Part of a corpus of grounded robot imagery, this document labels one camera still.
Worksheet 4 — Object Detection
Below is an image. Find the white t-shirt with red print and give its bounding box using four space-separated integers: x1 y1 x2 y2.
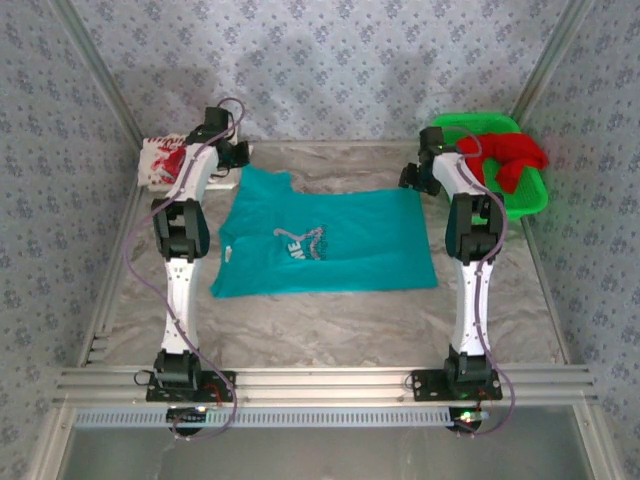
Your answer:
137 132 240 193

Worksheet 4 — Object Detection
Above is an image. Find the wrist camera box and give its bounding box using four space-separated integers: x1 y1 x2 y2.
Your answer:
418 126 445 151
203 106 235 132

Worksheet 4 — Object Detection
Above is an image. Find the aluminium back rail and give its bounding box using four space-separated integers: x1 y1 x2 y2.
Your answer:
249 139 421 148

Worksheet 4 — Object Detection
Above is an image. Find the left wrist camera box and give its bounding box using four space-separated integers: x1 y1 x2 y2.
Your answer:
203 106 235 132

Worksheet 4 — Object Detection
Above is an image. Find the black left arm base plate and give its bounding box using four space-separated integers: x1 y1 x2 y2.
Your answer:
145 370 237 404

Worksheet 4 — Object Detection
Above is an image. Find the grey slotted cable duct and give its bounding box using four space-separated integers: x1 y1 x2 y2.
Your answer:
73 405 481 430

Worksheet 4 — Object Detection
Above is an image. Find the aluminium frame post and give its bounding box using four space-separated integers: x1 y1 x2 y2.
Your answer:
509 0 596 126
49 0 147 147

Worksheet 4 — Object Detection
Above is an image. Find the green plastic basket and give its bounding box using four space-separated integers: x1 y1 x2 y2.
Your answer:
432 112 550 221

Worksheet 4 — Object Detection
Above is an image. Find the black controller board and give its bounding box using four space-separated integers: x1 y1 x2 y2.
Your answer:
164 405 211 436
447 407 489 434

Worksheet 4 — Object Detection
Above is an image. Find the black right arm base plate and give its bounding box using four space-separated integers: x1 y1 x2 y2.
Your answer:
410 369 503 403

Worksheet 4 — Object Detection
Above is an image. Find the aluminium mounting rail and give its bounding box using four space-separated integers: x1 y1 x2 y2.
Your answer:
52 364 599 407

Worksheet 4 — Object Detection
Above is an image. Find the grey metal lower panel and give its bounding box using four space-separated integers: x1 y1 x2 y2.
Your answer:
62 428 596 480

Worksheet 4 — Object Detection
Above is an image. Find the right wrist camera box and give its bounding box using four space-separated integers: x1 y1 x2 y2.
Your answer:
418 126 445 151

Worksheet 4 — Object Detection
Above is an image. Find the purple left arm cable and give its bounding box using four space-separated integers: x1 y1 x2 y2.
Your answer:
121 97 247 442

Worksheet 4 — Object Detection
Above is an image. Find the teal t-shirt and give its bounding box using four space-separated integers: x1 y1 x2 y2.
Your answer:
208 165 440 300

